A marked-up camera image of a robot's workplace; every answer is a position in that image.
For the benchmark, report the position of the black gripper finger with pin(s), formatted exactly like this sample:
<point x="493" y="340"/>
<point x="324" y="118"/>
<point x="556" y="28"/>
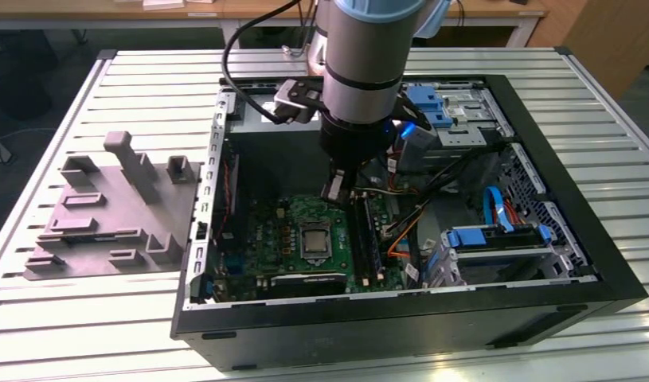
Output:
<point x="349" y="187"/>
<point x="332" y="187"/>

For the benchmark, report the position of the silver CPU green edge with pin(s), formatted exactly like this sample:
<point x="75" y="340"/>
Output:
<point x="316" y="241"/>

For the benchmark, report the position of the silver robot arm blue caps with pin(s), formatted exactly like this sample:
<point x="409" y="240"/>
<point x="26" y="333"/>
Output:
<point x="361" y="59"/>

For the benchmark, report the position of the grey power supply unit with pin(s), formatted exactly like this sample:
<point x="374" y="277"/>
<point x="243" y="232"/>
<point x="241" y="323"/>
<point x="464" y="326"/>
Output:
<point x="271" y="159"/>

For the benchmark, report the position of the black RAM slot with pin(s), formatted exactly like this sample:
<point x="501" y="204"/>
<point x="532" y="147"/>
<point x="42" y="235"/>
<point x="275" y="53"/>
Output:
<point x="373" y="238"/>
<point x="360" y="242"/>

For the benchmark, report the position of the green motherboard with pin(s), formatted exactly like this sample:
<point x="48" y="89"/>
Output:
<point x="271" y="238"/>

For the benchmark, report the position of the black case fan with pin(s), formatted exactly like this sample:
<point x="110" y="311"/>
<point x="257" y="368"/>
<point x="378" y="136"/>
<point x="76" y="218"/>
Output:
<point x="238" y="207"/>

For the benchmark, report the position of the metal drive cage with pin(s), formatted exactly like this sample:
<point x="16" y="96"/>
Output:
<point x="460" y="137"/>

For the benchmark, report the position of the black graphics card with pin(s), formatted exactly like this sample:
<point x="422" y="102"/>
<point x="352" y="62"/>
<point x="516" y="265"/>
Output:
<point x="308" y="283"/>

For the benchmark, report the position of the hard disk in blue carrier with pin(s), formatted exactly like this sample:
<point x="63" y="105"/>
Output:
<point x="468" y="238"/>

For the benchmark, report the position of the black PC case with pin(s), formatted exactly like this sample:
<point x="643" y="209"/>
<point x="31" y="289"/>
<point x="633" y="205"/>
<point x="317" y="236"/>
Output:
<point x="356" y="342"/>

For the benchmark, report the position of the grey parts rack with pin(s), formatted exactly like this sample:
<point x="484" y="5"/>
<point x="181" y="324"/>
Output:
<point x="122" y="207"/>

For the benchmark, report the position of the metal disk bay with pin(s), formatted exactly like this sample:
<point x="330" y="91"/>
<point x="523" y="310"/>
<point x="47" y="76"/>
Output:
<point x="565" y="260"/>

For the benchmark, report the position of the dark RAM stick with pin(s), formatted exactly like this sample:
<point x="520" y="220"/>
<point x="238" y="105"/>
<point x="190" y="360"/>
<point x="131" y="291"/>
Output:
<point x="87" y="239"/>

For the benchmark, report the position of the white box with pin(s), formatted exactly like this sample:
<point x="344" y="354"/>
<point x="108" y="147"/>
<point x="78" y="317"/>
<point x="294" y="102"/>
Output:
<point x="165" y="4"/>

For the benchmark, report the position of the wooden cabinet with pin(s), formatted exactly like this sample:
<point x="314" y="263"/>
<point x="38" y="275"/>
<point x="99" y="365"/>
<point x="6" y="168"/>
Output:
<point x="621" y="40"/>

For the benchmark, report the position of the blue plastic drive bracket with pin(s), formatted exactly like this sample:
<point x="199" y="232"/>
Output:
<point x="433" y="101"/>

